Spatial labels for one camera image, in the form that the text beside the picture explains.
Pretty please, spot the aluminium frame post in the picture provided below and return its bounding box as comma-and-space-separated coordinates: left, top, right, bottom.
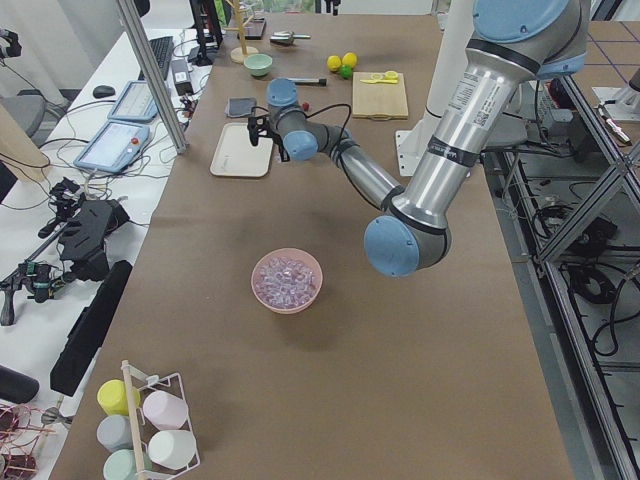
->
115, 0, 187, 155

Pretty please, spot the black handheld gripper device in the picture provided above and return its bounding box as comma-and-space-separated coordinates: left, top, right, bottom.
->
1, 178, 130, 326

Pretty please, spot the blue teach pendant near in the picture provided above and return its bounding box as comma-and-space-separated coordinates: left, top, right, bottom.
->
73, 121, 150, 173

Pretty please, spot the black long bar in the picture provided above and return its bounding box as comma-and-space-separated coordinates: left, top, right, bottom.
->
49, 260, 132, 397

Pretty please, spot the grey folded cloth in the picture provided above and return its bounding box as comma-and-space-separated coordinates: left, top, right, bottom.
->
225, 97, 257, 118

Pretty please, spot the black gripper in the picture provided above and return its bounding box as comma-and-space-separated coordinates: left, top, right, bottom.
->
247, 114, 290, 162

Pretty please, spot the wooden stand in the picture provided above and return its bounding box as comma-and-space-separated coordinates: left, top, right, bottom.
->
226, 0, 259, 65

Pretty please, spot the steel muddler black tip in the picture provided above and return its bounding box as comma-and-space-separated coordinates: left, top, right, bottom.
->
288, 77, 327, 87

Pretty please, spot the yellow lemon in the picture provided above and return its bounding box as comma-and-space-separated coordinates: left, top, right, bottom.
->
326, 55, 342, 73
341, 52, 358, 69

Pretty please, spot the cream rabbit tray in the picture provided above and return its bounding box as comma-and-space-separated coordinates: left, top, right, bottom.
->
210, 122, 273, 178

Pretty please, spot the steel ice scoop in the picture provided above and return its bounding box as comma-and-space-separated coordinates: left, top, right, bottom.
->
269, 31, 312, 47

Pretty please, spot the yellow lemon lower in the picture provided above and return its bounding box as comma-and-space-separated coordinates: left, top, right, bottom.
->
326, 55, 342, 73

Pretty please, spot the white wire cup rack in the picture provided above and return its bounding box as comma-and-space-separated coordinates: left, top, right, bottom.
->
121, 360, 201, 479

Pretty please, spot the blue teach pendant far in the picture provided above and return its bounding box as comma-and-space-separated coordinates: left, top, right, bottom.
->
107, 81, 158, 123

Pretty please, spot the yellow cup in rack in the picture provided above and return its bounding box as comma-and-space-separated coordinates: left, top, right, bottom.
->
96, 379, 129, 416

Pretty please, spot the grey cup in rack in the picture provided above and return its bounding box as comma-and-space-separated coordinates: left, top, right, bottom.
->
96, 414, 133, 453

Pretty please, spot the green lime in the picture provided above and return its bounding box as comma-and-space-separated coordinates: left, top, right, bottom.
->
339, 65, 353, 80

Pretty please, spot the pink cup in rack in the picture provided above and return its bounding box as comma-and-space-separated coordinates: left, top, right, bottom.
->
142, 391, 189, 430

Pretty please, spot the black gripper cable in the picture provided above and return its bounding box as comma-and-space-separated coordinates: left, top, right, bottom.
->
249, 102, 354, 151

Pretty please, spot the white cup in rack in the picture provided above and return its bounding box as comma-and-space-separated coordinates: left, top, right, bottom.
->
148, 430, 197, 470

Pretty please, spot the wooden cutting board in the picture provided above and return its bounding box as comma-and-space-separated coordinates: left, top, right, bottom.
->
352, 72, 409, 120

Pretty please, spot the black box at edge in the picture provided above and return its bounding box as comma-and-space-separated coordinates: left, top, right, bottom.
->
244, 19, 267, 40

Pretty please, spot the clear ice cubes pile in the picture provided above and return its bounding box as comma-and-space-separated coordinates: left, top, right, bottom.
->
252, 256, 319, 310

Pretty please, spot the mint green bowl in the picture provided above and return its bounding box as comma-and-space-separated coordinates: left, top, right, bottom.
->
243, 53, 273, 78

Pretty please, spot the pink bowl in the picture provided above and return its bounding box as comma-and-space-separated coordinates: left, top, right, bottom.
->
251, 248, 323, 314

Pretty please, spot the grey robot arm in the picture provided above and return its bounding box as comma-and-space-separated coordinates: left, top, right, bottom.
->
247, 1, 590, 277

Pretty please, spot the yellow lemon upper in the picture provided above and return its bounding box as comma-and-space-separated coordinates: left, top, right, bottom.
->
341, 52, 358, 69

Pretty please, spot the blue teach pendant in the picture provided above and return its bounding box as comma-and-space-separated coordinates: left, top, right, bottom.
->
107, 81, 158, 123
73, 121, 150, 173

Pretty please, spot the green cup in rack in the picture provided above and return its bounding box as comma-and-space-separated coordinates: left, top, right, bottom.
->
102, 449, 138, 480

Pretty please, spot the black keyboard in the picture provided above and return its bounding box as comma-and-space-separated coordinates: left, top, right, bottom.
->
149, 36, 174, 80

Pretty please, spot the black computer mouse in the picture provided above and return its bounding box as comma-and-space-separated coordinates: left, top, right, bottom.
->
92, 85, 116, 99

